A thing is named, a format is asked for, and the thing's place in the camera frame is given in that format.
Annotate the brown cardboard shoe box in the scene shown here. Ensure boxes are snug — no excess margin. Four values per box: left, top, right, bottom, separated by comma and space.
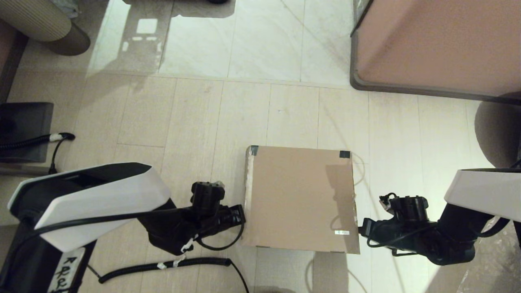
241, 145, 361, 255

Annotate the clear plastic bag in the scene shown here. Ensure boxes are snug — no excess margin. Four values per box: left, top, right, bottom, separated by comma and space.
456, 222, 521, 293

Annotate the pink upholstered furniture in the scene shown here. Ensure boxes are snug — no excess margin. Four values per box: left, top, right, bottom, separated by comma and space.
350, 0, 521, 105

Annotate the dark square stand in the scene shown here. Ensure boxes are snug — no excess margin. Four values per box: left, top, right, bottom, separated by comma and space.
0, 103, 55, 163

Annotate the crumpled grey plastic sheet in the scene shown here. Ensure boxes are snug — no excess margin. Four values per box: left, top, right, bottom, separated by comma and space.
50, 0, 80, 19

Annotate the dark wooden furniture edge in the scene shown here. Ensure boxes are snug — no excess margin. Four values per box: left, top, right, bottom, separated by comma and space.
0, 18, 29, 104

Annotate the beige ribbed ottoman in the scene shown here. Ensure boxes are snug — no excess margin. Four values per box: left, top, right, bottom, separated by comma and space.
0, 0, 91, 56

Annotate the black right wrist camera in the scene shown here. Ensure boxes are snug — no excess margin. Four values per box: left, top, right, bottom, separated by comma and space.
381, 195, 429, 222

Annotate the black coiled cable with tape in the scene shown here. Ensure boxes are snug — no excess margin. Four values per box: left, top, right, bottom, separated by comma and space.
98, 256, 250, 293

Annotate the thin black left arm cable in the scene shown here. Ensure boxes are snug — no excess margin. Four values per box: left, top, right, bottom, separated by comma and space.
12, 206, 247, 251

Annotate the black coiled power cable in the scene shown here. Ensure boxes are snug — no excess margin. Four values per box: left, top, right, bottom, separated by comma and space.
0, 132, 76, 175

